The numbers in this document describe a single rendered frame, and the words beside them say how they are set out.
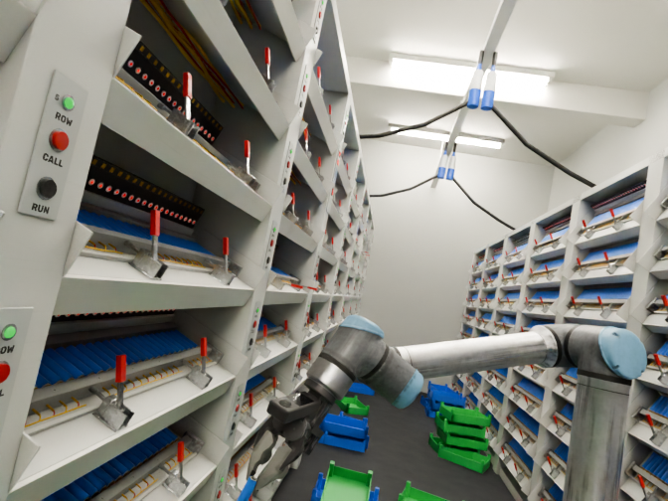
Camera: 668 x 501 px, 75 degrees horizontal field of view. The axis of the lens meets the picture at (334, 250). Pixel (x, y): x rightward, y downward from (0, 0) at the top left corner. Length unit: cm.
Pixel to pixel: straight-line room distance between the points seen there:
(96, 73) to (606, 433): 120
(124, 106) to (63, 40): 10
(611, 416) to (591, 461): 11
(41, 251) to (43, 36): 18
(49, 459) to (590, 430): 108
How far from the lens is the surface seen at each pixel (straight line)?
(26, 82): 43
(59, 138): 45
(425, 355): 112
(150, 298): 64
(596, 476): 127
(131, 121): 55
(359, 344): 90
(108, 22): 51
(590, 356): 125
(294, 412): 83
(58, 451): 60
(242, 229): 105
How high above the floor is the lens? 98
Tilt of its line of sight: 5 degrees up
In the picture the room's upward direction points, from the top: 11 degrees clockwise
